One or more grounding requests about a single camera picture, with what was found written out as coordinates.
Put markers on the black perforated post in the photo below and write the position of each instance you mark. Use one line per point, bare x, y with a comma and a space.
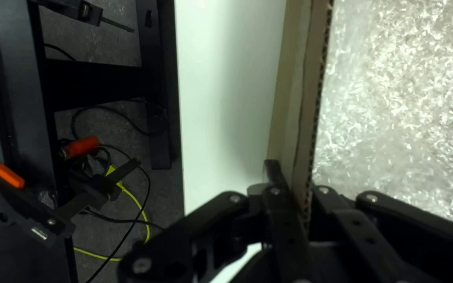
16, 94

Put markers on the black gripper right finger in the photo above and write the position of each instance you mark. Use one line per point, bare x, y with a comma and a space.
410, 236

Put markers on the black clamp orange grip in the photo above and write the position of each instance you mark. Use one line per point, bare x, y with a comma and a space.
7, 181

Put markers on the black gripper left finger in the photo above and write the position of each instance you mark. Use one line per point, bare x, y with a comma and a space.
279, 220

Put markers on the black table leg frame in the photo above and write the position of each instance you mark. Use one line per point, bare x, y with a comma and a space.
156, 79

